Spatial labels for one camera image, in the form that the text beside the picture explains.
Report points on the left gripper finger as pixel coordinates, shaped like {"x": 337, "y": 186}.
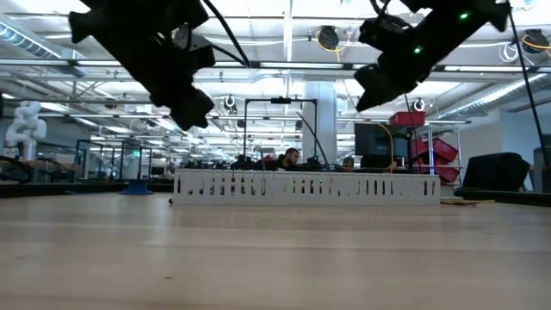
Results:
{"x": 202, "y": 109}
{"x": 183, "y": 112}

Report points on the black bag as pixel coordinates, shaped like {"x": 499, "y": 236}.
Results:
{"x": 495, "y": 172}

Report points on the person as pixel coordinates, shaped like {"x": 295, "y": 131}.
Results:
{"x": 289, "y": 158}
{"x": 348, "y": 163}

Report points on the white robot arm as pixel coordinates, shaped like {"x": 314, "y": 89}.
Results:
{"x": 26, "y": 125}

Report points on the red background box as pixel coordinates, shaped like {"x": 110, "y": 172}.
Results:
{"x": 268, "y": 160}

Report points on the black gantry frame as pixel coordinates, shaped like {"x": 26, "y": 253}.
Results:
{"x": 280, "y": 100}

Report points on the grey cabinet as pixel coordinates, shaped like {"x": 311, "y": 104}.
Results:
{"x": 543, "y": 172}

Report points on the long ceiling light bar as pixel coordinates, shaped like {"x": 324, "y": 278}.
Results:
{"x": 301, "y": 65}

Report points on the black monitor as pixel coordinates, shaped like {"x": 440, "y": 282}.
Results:
{"x": 374, "y": 140}

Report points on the metal shelf rack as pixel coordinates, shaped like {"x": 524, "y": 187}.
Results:
{"x": 431, "y": 129}

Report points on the silver ventilation duct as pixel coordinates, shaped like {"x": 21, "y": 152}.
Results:
{"x": 26, "y": 41}
{"x": 508, "y": 92}

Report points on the black zip tie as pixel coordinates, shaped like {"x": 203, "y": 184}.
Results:
{"x": 316, "y": 142}
{"x": 261, "y": 157}

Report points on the red storage bin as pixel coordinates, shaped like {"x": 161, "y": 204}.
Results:
{"x": 419, "y": 148}
{"x": 447, "y": 174}
{"x": 445, "y": 150}
{"x": 406, "y": 119}

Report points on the black background workstation frame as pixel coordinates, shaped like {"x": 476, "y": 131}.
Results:
{"x": 122, "y": 155}

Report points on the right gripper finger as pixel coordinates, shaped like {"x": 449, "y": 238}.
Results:
{"x": 372, "y": 76}
{"x": 381, "y": 92}

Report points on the white building column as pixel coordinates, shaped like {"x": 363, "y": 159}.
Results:
{"x": 320, "y": 129}

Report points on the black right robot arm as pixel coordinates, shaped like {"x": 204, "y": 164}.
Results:
{"x": 465, "y": 26}

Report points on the black background robot arm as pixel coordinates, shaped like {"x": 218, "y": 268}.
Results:
{"x": 312, "y": 164}
{"x": 243, "y": 163}

